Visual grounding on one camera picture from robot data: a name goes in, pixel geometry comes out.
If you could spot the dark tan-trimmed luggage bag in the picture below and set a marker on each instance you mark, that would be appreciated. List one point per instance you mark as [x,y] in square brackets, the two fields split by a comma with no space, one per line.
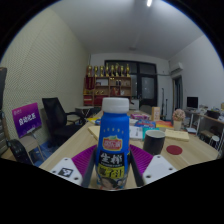
[2,83]

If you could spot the pink flowers in white pot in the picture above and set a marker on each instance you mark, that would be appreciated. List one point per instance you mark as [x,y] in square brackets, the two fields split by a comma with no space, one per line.
[178,116]

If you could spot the white round stool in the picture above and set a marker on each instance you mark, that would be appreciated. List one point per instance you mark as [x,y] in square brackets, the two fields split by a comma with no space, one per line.
[214,140]

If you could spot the small tan envelope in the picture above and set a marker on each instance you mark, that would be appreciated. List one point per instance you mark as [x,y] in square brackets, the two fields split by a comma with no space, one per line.
[94,131]

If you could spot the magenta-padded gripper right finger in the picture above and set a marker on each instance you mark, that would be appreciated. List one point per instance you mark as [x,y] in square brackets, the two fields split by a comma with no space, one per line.
[158,170]

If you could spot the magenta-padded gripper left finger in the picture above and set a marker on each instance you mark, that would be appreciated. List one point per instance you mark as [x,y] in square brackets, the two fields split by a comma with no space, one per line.
[66,171]

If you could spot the teal book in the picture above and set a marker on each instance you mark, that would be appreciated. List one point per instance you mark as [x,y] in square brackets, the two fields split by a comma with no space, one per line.
[150,128]

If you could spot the black office chair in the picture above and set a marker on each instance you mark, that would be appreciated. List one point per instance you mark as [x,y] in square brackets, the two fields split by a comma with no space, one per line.
[56,116]

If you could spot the black mug with white inside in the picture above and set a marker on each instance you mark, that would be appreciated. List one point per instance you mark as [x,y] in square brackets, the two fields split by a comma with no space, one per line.
[153,145]

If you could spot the white wall air conditioner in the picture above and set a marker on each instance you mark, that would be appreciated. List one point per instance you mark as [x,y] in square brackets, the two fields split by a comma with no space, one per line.
[177,68]

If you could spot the black-framed glass door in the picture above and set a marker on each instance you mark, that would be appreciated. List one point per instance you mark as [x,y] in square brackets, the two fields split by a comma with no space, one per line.
[146,86]

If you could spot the standing wooden card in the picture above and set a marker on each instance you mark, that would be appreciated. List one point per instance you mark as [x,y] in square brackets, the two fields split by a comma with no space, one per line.
[155,113]

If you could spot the wooden shelf unit with trophies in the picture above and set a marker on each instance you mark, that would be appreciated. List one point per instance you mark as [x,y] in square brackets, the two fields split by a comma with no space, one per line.
[106,86]

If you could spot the blue colourful book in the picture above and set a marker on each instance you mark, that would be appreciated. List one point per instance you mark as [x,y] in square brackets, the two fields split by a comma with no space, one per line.
[145,123]

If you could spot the orange book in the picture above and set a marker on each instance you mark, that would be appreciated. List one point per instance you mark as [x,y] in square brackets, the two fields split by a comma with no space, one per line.
[165,124]

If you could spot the pink flat box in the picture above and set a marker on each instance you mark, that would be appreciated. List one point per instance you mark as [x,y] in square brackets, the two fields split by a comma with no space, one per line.
[140,116]

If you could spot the large tan envelope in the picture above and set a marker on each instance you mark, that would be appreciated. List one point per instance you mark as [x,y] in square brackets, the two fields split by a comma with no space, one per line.
[176,135]

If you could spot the blue white-capped drink bottle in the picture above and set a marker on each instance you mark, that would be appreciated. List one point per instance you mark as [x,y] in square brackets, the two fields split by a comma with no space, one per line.
[112,133]

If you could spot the computer monitor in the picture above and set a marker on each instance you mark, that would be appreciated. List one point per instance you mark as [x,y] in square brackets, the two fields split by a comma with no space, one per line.
[192,102]

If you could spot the flat round red coaster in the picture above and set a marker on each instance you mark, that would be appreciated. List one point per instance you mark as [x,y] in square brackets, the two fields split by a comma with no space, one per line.
[174,150]

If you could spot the black bag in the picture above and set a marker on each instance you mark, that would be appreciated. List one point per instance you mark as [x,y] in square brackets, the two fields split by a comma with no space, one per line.
[18,151]

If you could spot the small round table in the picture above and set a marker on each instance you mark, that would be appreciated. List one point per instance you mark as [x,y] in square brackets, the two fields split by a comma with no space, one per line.
[84,108]

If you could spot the ceiling light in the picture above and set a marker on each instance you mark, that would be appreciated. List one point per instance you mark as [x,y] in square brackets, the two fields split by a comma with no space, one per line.
[149,3]

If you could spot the purple sign board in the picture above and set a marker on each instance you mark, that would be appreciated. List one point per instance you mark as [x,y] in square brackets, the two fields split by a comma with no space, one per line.
[26,120]

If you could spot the wooden side desk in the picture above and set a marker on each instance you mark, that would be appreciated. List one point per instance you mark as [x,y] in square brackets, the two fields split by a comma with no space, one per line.
[210,120]

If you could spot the white paper sheet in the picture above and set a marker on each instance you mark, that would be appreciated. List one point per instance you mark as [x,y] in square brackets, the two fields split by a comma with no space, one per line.
[136,132]

